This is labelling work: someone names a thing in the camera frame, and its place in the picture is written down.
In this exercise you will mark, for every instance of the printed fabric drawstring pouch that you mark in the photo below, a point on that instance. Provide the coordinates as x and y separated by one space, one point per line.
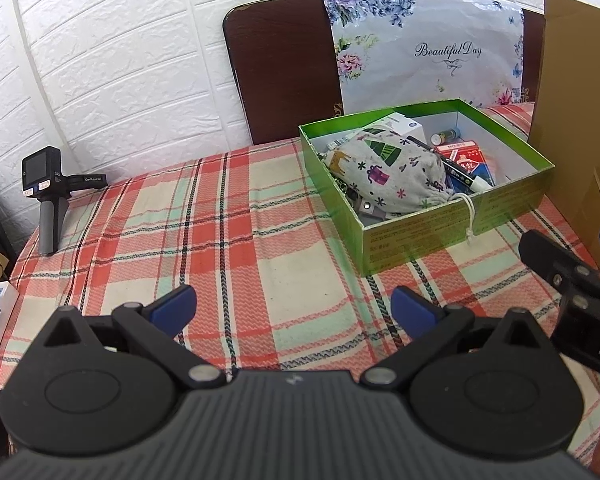
393 174

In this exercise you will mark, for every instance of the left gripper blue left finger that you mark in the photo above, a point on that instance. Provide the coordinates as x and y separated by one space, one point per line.
151 330

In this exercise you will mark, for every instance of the floral plastic bag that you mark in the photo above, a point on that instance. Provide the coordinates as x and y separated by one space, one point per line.
395 52

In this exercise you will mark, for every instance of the blue cap black marker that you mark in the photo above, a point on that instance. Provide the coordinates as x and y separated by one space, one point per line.
445 137

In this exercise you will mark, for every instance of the white cap black marker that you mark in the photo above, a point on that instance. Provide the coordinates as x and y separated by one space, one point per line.
470 182

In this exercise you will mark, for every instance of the red playing card box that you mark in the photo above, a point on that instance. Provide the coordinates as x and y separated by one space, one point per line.
468 155

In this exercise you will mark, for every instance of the white product box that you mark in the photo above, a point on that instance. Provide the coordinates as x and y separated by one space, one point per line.
402 125

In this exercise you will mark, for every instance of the black handheld camera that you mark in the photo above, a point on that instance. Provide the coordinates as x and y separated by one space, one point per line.
43 180

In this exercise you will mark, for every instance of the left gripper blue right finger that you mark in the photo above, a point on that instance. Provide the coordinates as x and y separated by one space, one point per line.
434 332

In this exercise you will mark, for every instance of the brown cardboard sheet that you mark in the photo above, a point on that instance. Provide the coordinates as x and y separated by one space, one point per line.
566 119

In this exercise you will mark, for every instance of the green cardboard box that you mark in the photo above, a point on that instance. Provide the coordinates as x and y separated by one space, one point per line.
377 242

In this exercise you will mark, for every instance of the red plaid blanket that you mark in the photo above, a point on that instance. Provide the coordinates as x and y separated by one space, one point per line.
276 286

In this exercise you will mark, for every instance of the dark brown headboard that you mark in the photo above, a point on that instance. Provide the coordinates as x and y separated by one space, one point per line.
283 60

